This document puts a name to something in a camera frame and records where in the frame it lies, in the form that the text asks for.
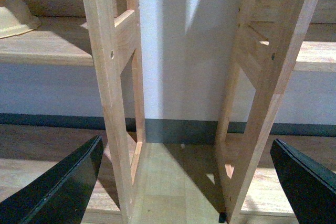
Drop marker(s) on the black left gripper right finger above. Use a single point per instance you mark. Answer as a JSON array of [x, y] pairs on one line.
[[308, 185]]

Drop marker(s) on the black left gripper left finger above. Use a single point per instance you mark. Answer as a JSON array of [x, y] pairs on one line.
[[61, 194]]

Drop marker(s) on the right wooden shelf unit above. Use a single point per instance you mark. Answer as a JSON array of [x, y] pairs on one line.
[[268, 68]]

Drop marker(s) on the wooden shelf unit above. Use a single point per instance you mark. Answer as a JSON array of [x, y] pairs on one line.
[[103, 35], [268, 68]]

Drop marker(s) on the left wooden shelf unit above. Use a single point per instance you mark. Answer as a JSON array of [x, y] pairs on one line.
[[103, 35]]

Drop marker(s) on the cream plush toy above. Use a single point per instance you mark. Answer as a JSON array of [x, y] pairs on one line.
[[16, 18]]

